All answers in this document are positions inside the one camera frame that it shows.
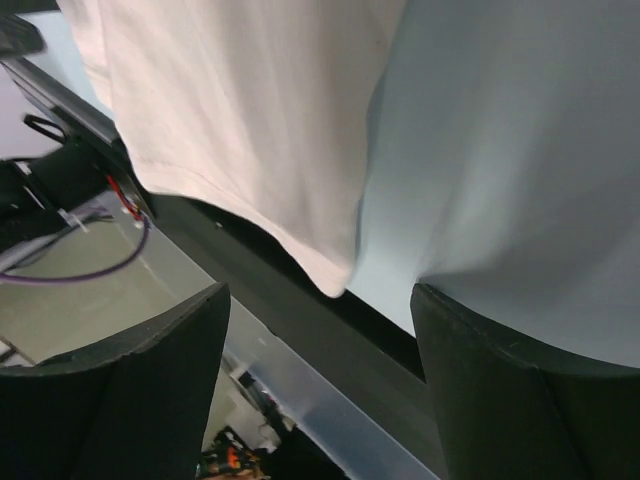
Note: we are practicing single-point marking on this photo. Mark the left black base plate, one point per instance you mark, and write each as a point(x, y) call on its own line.
point(38, 195)

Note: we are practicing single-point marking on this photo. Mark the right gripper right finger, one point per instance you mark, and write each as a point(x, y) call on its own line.
point(508, 406)

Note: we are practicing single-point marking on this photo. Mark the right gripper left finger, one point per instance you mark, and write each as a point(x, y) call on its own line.
point(134, 405)

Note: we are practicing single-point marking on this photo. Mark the white and green t-shirt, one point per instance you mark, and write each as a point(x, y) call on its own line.
point(256, 107)

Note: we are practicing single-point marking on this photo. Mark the aluminium front rail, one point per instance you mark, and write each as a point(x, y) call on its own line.
point(56, 96)

